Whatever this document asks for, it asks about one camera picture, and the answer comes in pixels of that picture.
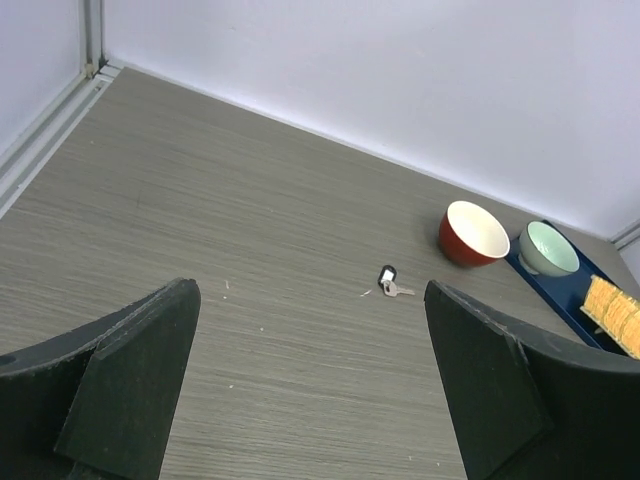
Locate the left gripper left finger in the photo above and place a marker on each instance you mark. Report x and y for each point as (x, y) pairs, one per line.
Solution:
(98, 401)

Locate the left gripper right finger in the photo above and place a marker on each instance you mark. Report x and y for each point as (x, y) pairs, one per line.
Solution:
(527, 403)

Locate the blue tray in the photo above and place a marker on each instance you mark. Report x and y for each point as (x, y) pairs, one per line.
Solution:
(565, 295)

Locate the yellow woven mat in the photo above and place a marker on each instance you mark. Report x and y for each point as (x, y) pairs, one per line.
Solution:
(614, 312)

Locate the key with black-white tag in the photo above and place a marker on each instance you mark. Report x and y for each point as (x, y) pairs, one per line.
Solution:
(386, 281)

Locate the light green bowl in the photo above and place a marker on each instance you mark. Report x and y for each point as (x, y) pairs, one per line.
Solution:
(545, 251)

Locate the red white bowl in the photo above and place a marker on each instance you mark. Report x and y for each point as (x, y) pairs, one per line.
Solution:
(470, 236)

